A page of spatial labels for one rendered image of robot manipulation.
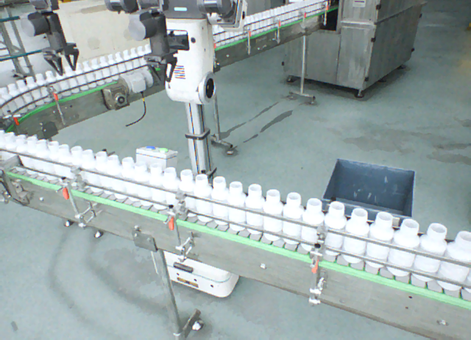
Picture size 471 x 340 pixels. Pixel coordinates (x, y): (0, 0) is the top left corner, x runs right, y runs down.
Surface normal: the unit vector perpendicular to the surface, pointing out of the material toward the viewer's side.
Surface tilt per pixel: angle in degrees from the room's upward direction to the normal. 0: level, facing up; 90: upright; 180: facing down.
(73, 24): 90
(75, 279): 0
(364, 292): 90
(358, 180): 90
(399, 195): 90
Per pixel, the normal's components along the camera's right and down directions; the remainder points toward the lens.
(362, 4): -0.67, 0.44
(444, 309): -0.41, 0.52
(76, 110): 0.74, 0.33
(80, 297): -0.06, -0.84
